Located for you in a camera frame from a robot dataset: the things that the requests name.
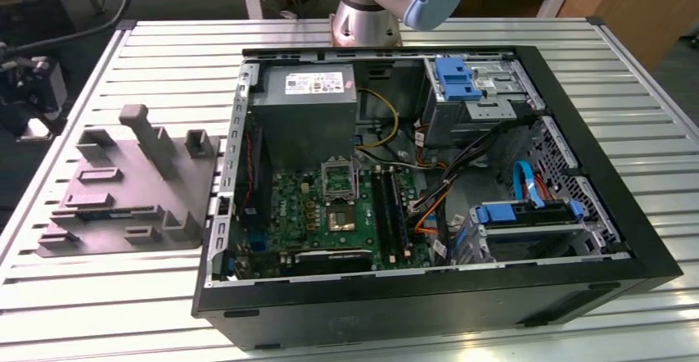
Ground metal socket cover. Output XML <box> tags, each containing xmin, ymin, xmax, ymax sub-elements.
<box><xmin>319</xmin><ymin>155</ymin><xmax>362</xmax><ymax>203</ymax></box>

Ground CPU socket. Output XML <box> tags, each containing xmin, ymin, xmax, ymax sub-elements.
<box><xmin>324</xmin><ymin>200</ymin><xmax>362</xmax><ymax>234</ymax></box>

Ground grey parts rack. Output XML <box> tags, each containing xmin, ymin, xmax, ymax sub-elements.
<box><xmin>36</xmin><ymin>103</ymin><xmax>225</xmax><ymax>259</ymax></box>

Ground RAM stick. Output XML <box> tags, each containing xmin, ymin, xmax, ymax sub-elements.
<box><xmin>75</xmin><ymin>210</ymin><xmax>137</xmax><ymax>221</ymax></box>

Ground grey power supply unit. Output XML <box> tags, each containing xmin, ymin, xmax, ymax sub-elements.
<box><xmin>248</xmin><ymin>63</ymin><xmax>362</xmax><ymax>174</ymax></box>

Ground green motherboard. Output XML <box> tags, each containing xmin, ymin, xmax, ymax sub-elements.
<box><xmin>225</xmin><ymin>148</ymin><xmax>438</xmax><ymax>279</ymax></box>

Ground black graphics card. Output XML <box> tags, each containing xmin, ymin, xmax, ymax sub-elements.
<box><xmin>292</xmin><ymin>247</ymin><xmax>376</xmax><ymax>275</ymax></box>

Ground RAM slot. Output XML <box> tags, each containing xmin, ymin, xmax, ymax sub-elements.
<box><xmin>383</xmin><ymin>165</ymin><xmax>407</xmax><ymax>263</ymax></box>
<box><xmin>376</xmin><ymin>165</ymin><xmax>402</xmax><ymax>263</ymax></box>
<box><xmin>371</xmin><ymin>165</ymin><xmax>395</xmax><ymax>263</ymax></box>

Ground blue plastic disk carrier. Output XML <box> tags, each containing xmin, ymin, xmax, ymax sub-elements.
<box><xmin>435</xmin><ymin>57</ymin><xmax>483</xmax><ymax>102</ymax></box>

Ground black PC case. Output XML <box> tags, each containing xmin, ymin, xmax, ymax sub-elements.
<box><xmin>189</xmin><ymin>44</ymin><xmax>684</xmax><ymax>353</ymax></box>

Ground silver metal drive cage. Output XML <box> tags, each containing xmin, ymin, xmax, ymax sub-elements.
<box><xmin>423</xmin><ymin>57</ymin><xmax>547</xmax><ymax>146</ymax></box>
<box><xmin>452</xmin><ymin>214</ymin><xmax>630</xmax><ymax>265</ymax></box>

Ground hard disk in blue carrier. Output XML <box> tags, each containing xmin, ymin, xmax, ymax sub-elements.
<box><xmin>474</xmin><ymin>198</ymin><xmax>587</xmax><ymax>229</ymax></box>

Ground wooden cabinet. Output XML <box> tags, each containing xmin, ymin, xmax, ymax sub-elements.
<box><xmin>559</xmin><ymin>0</ymin><xmax>699</xmax><ymax>72</ymax></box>

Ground coloured fan wires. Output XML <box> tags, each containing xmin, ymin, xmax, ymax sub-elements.
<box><xmin>239</xmin><ymin>126</ymin><xmax>267</xmax><ymax>218</ymax></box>

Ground wire locking lever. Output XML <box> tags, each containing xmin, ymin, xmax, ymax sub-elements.
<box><xmin>354</xmin><ymin>152</ymin><xmax>371</xmax><ymax>203</ymax></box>

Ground yellow wire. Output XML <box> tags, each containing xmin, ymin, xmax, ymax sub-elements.
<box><xmin>354</xmin><ymin>87</ymin><xmax>400</xmax><ymax>149</ymax></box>

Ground white black wire bundle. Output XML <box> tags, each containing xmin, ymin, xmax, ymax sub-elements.
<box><xmin>352</xmin><ymin>147</ymin><xmax>447</xmax><ymax>170</ymax></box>

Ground orange wire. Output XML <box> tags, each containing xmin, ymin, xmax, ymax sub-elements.
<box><xmin>412</xmin><ymin>208</ymin><xmax>442</xmax><ymax>237</ymax></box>

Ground black cable bundle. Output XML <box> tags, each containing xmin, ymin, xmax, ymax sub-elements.
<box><xmin>408</xmin><ymin>115</ymin><xmax>539</xmax><ymax>215</ymax></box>

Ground light blue flat wire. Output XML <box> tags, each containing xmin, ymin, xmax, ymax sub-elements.
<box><xmin>512</xmin><ymin>160</ymin><xmax>547</xmax><ymax>210</ymax></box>

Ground red orange wires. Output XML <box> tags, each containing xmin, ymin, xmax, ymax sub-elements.
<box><xmin>532</xmin><ymin>173</ymin><xmax>562</xmax><ymax>203</ymax></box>

